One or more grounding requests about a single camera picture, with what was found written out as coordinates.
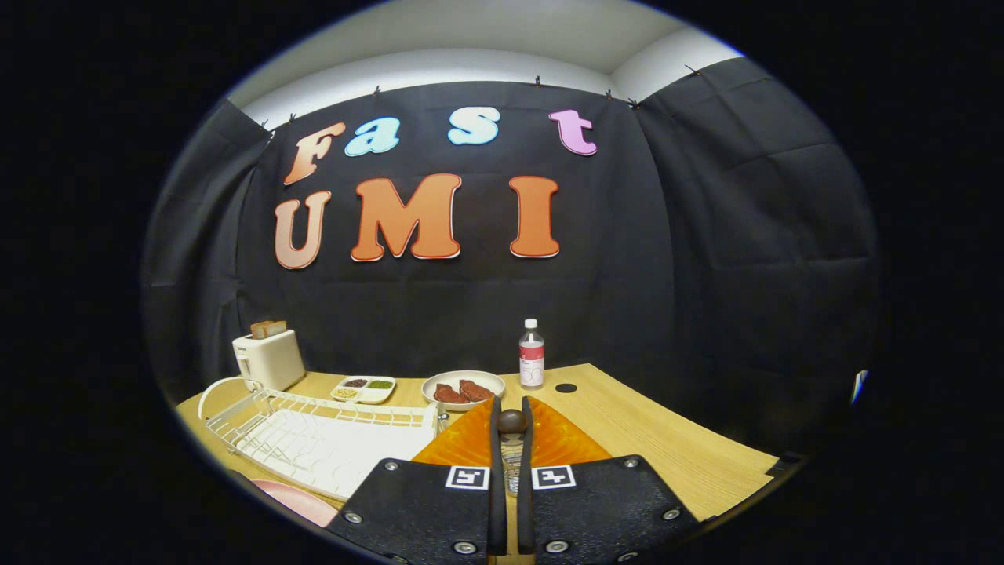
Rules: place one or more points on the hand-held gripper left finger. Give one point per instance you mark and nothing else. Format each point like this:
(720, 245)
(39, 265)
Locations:
(496, 502)

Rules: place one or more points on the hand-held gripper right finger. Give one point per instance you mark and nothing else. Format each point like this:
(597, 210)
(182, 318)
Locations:
(525, 502)

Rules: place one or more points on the pink plate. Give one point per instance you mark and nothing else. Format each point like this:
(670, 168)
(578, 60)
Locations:
(302, 502)

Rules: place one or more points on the white plate with meat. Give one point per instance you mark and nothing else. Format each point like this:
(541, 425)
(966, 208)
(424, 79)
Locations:
(492, 383)

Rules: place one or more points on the white divided dish with beans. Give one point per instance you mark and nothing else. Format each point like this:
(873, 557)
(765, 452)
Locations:
(363, 392)

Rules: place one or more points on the brown meat piece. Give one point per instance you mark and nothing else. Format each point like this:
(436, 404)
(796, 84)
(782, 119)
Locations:
(450, 394)
(477, 390)

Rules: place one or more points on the clear bottle with red label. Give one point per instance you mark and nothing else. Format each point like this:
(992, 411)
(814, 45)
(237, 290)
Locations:
(531, 361)

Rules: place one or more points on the white toaster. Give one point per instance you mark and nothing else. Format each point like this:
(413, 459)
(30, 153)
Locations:
(271, 361)

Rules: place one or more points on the toast bread slice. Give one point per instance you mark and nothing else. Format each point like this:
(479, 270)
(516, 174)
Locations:
(278, 327)
(260, 330)

